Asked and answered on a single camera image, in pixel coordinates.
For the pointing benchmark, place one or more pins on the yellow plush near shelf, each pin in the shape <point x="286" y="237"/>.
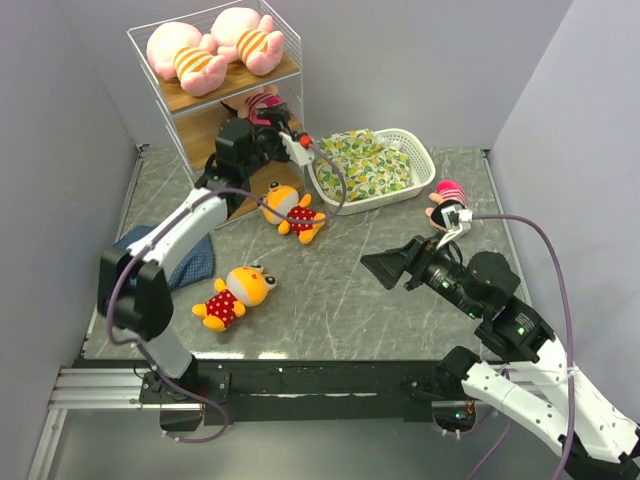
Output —
<point x="283" y="206"/>

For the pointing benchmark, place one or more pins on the white plastic basket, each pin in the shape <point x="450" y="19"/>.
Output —
<point x="329" y="181"/>

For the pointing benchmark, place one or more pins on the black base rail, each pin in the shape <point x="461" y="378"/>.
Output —
<point x="237" y="391"/>

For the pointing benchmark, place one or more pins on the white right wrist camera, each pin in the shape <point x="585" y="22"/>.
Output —
<point x="454" y="220"/>

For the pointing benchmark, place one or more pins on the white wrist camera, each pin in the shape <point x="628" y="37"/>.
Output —
<point x="454" y="220"/>
<point x="298" y="147"/>

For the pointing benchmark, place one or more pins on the yellow plush red dotted dress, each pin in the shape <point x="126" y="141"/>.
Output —
<point x="244" y="287"/>

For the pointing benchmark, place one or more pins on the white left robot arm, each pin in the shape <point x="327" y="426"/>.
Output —
<point x="133" y="293"/>

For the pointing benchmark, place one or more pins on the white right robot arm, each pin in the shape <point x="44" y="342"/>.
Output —
<point x="536" y="386"/>

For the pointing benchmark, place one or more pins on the blue checked cloth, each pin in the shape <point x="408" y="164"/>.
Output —
<point x="197" y="265"/>

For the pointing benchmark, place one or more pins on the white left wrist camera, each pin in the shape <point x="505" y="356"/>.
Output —
<point x="298" y="147"/>

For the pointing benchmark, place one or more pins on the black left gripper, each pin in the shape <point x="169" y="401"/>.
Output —
<point x="279" y="117"/>

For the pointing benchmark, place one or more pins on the pink plush pig striped shirt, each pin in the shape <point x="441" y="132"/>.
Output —
<point x="177" y="50"/>

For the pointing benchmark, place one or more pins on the white wire wooden shelf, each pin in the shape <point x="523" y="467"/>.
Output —
<point x="193" y="123"/>

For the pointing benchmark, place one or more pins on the black-haired doll pink striped dress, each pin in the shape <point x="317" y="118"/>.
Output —
<point x="246" y="104"/>

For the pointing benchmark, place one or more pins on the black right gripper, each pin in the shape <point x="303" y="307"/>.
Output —
<point x="386" y="264"/>

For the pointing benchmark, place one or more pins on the lemon print cloth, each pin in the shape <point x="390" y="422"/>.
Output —
<point x="371" y="165"/>

